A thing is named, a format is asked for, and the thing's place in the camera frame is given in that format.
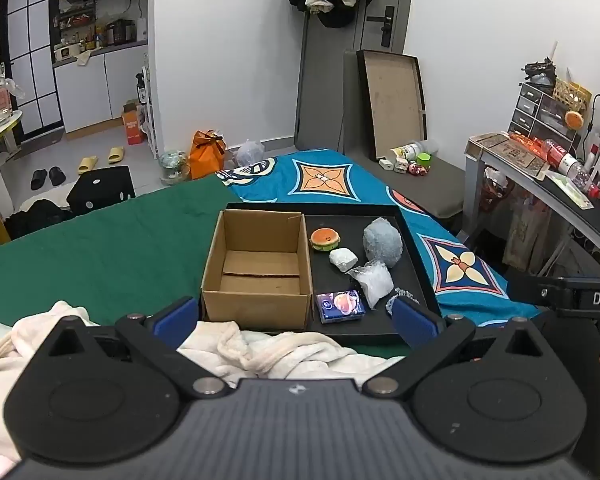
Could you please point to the black framed tray lid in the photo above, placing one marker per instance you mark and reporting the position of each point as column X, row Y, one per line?
column 395, row 102

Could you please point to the beige tote bag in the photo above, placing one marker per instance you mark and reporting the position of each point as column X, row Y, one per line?
column 525, row 235

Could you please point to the small figurine toy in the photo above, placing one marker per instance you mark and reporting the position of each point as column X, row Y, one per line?
column 400, row 165

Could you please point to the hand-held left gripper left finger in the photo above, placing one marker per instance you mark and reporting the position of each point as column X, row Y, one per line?
column 177, row 314

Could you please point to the green toy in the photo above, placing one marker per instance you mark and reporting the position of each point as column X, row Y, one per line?
column 424, row 158

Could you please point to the grey drawer organizer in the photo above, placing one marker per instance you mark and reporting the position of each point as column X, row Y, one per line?
column 530, row 110

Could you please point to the brown cardboard box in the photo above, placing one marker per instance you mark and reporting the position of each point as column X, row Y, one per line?
column 257, row 270

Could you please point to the red label plastic bottle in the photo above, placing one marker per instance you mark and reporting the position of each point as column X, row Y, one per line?
column 565, row 160

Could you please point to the grey bench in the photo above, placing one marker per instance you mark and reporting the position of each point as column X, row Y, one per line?
column 440, row 190

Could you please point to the dark clothing pile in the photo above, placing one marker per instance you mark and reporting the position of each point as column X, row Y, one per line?
column 37, row 217

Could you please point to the white plastic bag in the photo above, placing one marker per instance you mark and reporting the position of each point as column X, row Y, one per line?
column 250, row 154

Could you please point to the orange cardboard carton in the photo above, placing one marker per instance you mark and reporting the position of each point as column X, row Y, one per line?
column 132, row 127

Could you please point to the grey door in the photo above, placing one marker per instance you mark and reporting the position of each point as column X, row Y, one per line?
column 330, row 85

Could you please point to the white fluffy cloth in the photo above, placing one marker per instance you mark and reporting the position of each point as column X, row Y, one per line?
column 375, row 282

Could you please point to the red toy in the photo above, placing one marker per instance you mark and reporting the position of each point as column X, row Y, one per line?
column 419, row 170

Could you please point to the blue tissue pack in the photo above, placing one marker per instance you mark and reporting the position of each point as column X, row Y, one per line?
column 341, row 306

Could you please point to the orange round plush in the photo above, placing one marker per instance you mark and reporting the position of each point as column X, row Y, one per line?
column 574, row 119

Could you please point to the yellow wicker basket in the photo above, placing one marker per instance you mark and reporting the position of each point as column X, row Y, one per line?
column 572, row 92

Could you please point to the flat cardboard sheets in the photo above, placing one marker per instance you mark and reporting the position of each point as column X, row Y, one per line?
column 510, row 152

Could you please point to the black cube stool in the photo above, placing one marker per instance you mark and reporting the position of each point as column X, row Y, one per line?
column 100, row 191

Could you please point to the cream fleece blanket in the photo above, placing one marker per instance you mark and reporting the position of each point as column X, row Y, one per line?
column 280, row 352

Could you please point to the black framed glass door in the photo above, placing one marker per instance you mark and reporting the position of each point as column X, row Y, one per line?
column 30, row 50

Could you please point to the light blue fluffy cloth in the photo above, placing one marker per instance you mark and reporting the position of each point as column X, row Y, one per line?
column 384, row 242

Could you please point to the black slipper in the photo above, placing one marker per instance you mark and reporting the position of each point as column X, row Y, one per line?
column 39, row 179
column 57, row 175

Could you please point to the green bed sheet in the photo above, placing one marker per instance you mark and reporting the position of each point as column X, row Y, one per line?
column 120, row 250

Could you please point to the orange gift bag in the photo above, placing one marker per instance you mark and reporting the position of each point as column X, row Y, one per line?
column 206, row 156

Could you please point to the grey desk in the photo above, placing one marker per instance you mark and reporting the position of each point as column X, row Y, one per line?
column 595, row 215

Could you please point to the small clear plastic wrapper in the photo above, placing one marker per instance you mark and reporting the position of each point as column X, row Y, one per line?
column 399, row 294

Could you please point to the white kitchen cabinet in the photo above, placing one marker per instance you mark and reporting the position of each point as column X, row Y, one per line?
column 100, row 90

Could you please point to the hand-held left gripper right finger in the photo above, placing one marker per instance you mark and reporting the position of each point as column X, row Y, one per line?
column 414, row 317

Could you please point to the small white soft block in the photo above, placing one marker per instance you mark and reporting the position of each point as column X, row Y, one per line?
column 342, row 259

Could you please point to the black tray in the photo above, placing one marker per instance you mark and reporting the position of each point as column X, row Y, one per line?
column 352, row 315

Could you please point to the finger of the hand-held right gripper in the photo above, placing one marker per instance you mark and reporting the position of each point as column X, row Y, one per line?
column 530, row 290

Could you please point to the glass bowl with greens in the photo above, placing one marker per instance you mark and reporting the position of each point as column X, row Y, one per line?
column 174, row 167

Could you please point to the burger plush toy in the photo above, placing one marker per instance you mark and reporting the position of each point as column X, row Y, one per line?
column 325, row 241

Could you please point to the white charger plug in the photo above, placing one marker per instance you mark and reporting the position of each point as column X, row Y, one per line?
column 385, row 164

